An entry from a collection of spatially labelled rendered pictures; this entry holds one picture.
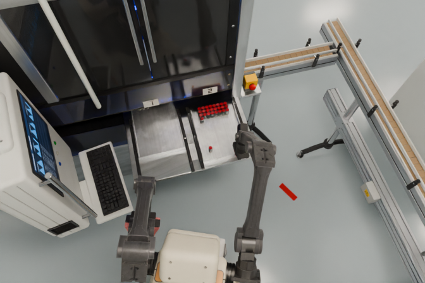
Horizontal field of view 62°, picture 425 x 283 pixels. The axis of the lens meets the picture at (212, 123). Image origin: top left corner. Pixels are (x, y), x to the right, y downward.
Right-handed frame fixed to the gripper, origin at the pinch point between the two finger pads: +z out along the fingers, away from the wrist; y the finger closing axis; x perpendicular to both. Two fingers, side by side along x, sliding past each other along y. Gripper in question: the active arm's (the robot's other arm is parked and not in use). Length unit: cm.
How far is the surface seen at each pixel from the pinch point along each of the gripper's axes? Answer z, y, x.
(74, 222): -7, -17, 89
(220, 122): 2.1, 24.0, 4.6
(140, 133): 2, 28, 51
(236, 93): -2.7, 38.2, -9.3
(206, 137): 2.0, 16.4, 14.9
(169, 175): 1.9, -0.9, 39.7
